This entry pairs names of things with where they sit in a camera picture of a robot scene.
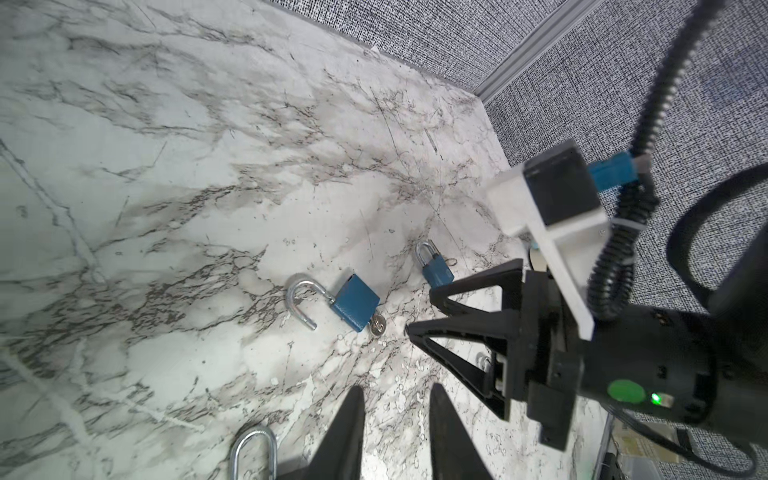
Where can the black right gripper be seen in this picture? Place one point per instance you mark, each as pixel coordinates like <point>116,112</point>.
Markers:
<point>528,351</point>

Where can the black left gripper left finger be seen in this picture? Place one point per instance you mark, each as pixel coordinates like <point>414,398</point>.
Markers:
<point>339,455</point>

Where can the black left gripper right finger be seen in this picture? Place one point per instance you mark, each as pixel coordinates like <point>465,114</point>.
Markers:
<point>453,454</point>

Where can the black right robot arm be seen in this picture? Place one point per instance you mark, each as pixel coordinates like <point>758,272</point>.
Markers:
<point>709,371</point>

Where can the black padlock upper left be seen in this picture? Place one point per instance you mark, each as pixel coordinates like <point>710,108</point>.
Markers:
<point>251,444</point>

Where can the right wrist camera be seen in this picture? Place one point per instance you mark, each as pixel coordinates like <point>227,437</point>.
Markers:
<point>554,197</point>

